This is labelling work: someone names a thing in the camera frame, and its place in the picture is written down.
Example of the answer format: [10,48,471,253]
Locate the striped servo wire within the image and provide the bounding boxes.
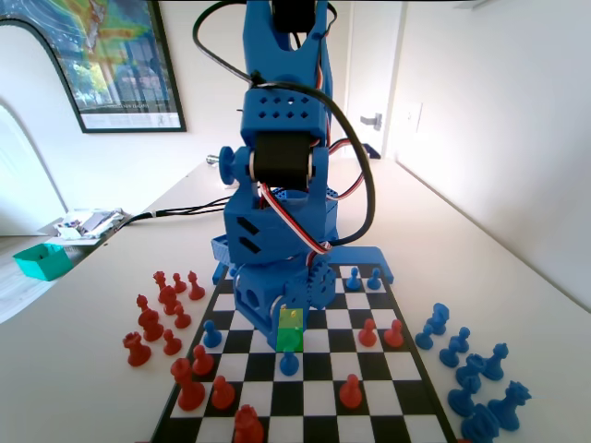
[258,182,333,257]

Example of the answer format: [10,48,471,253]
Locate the framed map poster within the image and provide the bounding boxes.
[45,0,187,135]

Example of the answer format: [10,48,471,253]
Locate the blue arm base plate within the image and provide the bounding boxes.
[211,246,396,286]

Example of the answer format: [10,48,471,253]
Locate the pile of papers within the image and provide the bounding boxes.
[43,207,133,248]

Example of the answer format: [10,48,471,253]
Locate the teal plastic box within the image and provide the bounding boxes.
[12,243,74,282]

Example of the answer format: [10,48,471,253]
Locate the looped servo wire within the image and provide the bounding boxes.
[322,136,370,161]

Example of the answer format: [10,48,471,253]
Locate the black and white chessboard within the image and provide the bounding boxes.
[148,262,458,443]

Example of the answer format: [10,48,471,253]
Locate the red chess knight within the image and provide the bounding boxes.
[157,284,182,317]
[138,308,165,343]

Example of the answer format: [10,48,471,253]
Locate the tall red chess queen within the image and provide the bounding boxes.
[170,357,207,412]

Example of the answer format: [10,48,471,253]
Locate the red chess rook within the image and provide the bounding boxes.
[233,403,265,443]
[122,331,152,368]

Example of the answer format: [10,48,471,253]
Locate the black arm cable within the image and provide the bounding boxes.
[192,0,376,245]

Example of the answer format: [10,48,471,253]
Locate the silver door handle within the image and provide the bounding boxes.
[359,112,384,133]

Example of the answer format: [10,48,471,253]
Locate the large blue chess queen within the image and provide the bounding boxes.
[487,380,532,433]

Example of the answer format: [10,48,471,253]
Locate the black table cable bundle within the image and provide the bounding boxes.
[110,196,232,232]

